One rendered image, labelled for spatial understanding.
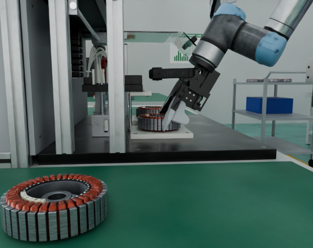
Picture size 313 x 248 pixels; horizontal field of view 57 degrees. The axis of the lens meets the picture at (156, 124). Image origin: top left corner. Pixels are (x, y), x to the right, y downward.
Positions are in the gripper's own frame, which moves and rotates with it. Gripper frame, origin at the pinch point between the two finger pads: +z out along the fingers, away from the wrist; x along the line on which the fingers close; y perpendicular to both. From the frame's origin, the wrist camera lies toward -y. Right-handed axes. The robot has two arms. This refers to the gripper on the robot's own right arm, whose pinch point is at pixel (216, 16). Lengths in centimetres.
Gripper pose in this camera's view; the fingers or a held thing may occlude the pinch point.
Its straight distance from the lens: 120.2
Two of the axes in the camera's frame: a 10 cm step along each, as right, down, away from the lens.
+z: 0.0, 9.9, 1.4
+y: 9.9, -0.2, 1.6
